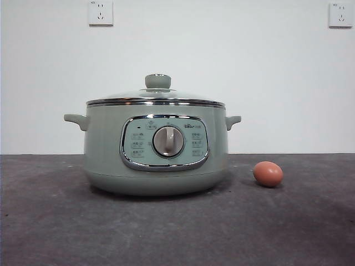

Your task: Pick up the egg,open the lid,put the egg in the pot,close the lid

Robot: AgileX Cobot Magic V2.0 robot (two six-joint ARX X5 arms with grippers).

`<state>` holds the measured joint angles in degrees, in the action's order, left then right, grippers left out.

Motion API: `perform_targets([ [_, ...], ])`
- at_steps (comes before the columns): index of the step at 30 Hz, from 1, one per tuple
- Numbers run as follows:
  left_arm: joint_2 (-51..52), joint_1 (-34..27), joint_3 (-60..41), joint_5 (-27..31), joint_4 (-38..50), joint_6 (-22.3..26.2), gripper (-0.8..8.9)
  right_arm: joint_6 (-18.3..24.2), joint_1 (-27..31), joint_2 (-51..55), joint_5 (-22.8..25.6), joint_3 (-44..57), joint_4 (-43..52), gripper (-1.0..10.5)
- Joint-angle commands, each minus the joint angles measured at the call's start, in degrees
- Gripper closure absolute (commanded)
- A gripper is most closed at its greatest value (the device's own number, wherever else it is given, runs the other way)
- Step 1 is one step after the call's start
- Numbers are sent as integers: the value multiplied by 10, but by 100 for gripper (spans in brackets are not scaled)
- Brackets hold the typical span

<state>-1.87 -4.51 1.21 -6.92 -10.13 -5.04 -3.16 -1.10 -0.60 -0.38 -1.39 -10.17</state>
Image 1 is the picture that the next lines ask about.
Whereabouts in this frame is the glass lid with green knob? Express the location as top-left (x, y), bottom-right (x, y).
top-left (85, 73), bottom-right (226, 108)

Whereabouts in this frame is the brown egg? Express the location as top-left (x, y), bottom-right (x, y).
top-left (252, 161), bottom-right (284, 188)

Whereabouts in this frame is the green electric cooking pot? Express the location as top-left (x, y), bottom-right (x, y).
top-left (63, 104), bottom-right (241, 197)

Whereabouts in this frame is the white wall socket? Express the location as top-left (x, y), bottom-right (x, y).
top-left (328, 2), bottom-right (353, 29)
top-left (88, 0), bottom-right (114, 27)

